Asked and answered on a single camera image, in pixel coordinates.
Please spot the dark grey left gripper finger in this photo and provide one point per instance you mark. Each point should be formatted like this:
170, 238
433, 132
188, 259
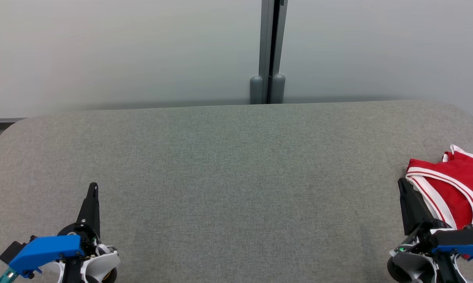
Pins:
91, 212

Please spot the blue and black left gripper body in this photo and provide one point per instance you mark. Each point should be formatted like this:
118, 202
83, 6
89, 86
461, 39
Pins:
51, 249

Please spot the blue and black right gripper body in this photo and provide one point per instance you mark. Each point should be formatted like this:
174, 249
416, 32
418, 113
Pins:
456, 250

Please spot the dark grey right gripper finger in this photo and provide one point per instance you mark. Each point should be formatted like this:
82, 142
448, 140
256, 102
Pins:
413, 212

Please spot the red and white jersey shirt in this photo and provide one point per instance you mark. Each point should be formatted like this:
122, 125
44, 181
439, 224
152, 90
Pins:
452, 188

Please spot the red shorts with white trim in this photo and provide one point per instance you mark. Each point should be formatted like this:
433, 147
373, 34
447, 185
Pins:
447, 156

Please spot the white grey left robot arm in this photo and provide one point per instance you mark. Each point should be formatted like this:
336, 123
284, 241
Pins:
102, 261

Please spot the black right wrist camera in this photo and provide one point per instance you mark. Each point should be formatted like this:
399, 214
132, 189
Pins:
464, 237

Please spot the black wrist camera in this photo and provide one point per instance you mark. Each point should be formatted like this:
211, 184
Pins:
12, 249
464, 237

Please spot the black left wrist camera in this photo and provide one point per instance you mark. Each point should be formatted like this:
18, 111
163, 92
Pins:
12, 249

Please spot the green left camera connector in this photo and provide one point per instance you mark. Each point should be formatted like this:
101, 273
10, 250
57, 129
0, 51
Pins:
6, 276

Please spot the grey rounded post cap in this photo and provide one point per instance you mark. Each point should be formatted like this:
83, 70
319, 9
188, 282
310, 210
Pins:
256, 90
279, 89

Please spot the grey vertical door post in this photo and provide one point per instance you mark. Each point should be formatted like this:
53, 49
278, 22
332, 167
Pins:
265, 39

